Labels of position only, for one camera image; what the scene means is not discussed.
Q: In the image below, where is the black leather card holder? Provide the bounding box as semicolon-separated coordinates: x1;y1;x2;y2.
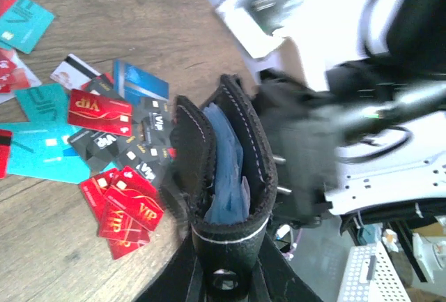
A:
173;75;277;301

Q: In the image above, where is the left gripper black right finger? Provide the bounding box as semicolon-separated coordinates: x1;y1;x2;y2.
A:
250;235;322;302

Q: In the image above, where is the teal card right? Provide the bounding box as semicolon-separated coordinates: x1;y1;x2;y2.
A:
1;0;54;54

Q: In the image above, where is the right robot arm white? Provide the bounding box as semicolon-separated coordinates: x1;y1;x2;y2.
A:
209;0;445;226

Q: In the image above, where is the blue card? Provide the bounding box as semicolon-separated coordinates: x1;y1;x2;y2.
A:
113;59;169;105

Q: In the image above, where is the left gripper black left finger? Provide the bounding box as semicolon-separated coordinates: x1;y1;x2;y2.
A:
135;235;206;302

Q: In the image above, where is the red VIP card bottom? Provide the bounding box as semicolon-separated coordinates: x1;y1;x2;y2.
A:
105;166;164;232

